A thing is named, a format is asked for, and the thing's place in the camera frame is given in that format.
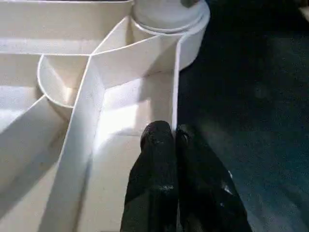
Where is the black work mat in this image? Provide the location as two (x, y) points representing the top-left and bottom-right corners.
(176, 0), (309, 232)

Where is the white plastic table top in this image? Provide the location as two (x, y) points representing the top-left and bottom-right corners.
(0, 0), (211, 232)

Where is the white plastic table leg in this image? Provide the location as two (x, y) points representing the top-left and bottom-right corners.
(131, 0), (207, 32)

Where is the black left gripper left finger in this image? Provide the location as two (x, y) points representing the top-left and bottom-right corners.
(120, 121), (178, 232)

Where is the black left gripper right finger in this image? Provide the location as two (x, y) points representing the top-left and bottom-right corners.
(177, 123), (252, 232)

